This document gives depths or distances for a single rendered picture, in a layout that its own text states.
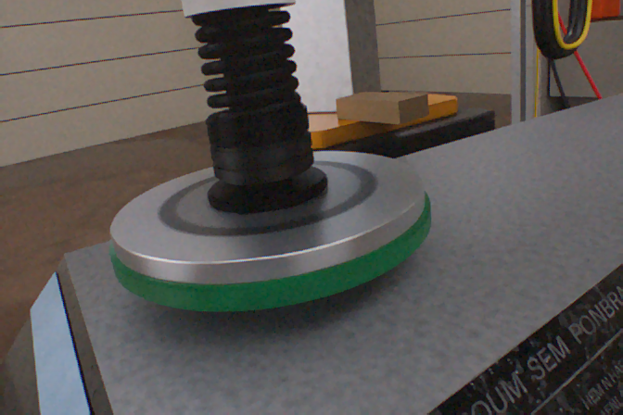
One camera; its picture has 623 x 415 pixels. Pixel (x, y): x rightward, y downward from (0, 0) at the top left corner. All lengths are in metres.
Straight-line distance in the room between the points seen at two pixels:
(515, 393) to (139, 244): 0.21
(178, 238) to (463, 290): 0.17
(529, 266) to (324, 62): 0.99
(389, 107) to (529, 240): 0.71
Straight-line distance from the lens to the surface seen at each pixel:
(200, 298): 0.25
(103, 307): 0.36
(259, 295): 0.24
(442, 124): 1.21
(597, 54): 3.43
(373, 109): 1.08
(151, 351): 0.30
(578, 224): 0.41
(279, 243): 0.25
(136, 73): 6.59
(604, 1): 3.81
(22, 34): 6.36
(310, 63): 1.28
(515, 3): 3.18
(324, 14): 1.25
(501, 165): 0.55
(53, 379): 0.35
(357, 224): 0.26
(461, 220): 0.41
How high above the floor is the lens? 0.99
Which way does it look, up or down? 17 degrees down
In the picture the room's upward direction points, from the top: 7 degrees counter-clockwise
